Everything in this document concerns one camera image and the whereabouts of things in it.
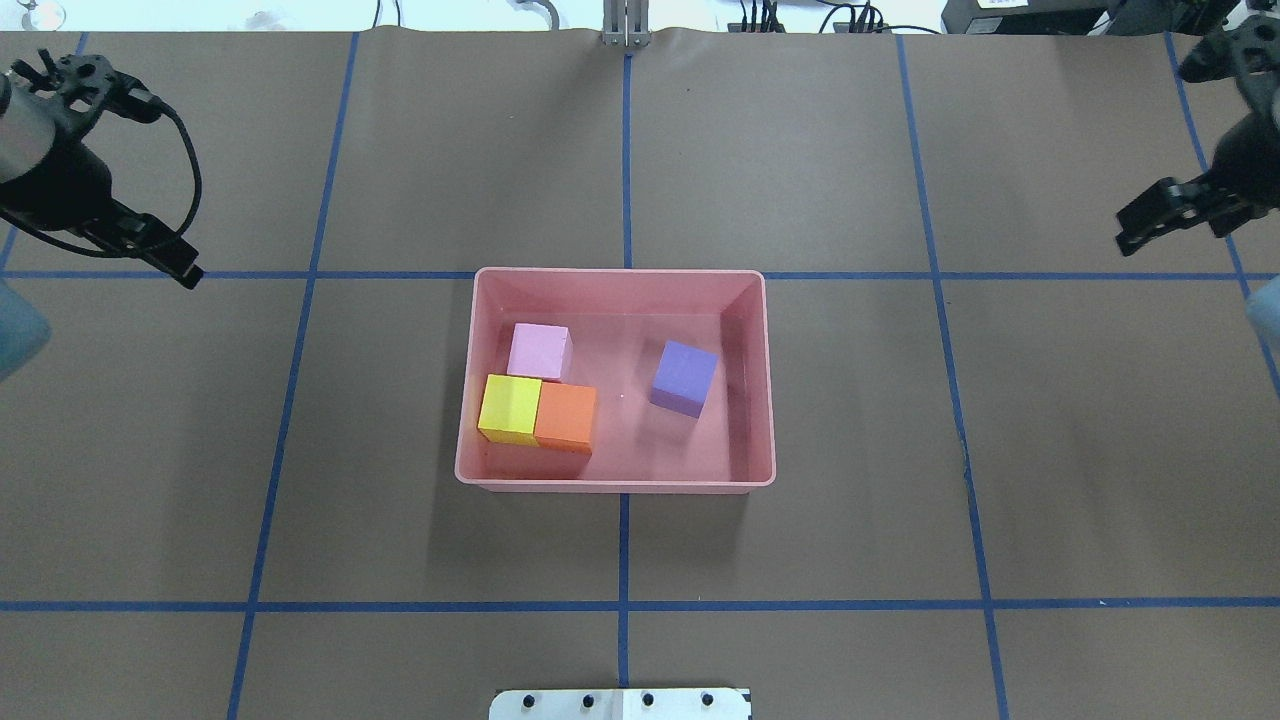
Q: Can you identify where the pink plastic bin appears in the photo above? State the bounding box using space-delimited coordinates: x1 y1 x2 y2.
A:
454 266 777 495

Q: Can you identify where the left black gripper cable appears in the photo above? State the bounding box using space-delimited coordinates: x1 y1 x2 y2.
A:
0 100 204 261

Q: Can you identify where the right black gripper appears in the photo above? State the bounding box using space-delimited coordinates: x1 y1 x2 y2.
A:
1115 113 1279 258

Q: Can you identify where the yellow foam block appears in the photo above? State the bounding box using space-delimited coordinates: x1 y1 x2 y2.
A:
476 374 544 447

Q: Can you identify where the purple foam block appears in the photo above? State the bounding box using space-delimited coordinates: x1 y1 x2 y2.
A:
649 341 721 418

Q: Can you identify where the aluminium frame post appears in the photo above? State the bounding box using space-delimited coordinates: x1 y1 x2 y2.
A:
600 0 652 49

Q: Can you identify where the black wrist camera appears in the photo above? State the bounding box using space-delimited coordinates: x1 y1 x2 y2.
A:
1178 14 1279 83
5 47 166 126

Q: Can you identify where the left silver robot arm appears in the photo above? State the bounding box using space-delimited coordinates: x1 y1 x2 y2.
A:
3 61 205 290

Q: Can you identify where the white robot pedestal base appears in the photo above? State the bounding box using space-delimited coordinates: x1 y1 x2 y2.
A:
488 687 754 719

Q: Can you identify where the orange foam block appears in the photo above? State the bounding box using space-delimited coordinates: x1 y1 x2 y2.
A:
534 382 598 455

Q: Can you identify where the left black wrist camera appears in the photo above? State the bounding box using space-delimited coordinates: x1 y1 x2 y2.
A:
5 47 166 126

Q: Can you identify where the pink foam block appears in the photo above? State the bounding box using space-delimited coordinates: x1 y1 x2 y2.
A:
506 323 573 383

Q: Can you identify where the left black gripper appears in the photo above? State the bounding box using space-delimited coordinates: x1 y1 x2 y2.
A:
1 140 204 290

